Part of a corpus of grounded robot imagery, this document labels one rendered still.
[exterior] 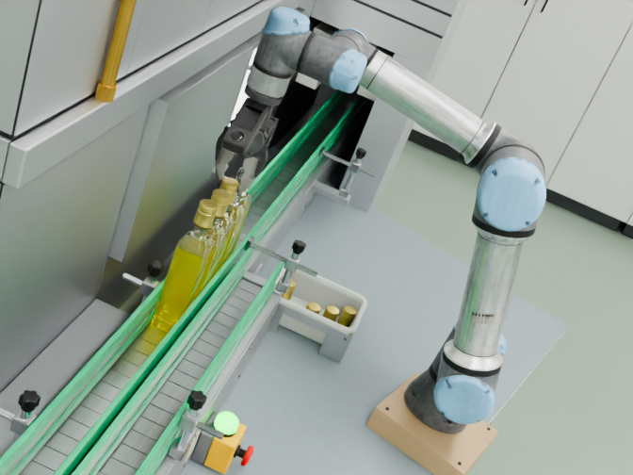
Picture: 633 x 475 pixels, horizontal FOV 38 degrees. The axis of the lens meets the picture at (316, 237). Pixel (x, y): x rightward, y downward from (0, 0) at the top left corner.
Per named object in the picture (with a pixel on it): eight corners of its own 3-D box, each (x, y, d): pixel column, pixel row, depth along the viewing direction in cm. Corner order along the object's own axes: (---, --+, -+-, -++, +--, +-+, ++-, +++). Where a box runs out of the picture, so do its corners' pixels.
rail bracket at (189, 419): (173, 444, 154) (195, 384, 148) (213, 464, 154) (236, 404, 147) (164, 459, 151) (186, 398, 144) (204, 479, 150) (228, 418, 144)
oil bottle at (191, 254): (161, 311, 183) (190, 222, 173) (186, 323, 183) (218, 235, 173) (150, 325, 178) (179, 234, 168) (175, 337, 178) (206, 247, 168)
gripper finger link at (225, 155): (228, 177, 184) (248, 140, 180) (218, 188, 179) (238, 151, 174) (215, 169, 184) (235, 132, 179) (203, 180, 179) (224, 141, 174)
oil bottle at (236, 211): (195, 274, 199) (223, 190, 189) (219, 286, 198) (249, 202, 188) (185, 286, 194) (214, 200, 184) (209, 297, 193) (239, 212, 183)
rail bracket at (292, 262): (239, 266, 207) (257, 219, 201) (308, 297, 206) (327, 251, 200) (235, 271, 204) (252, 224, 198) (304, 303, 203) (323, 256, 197)
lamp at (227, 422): (217, 416, 171) (221, 404, 170) (239, 426, 171) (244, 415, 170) (208, 430, 168) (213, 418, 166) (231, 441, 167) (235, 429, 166)
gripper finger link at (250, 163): (260, 189, 183) (267, 147, 179) (251, 201, 178) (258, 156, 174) (245, 185, 184) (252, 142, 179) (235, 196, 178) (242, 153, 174)
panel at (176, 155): (255, 121, 255) (295, 5, 239) (265, 124, 255) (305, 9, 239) (107, 255, 175) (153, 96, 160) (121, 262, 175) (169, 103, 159)
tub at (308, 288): (274, 287, 229) (285, 259, 225) (357, 326, 227) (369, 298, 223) (252, 321, 214) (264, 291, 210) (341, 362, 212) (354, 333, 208)
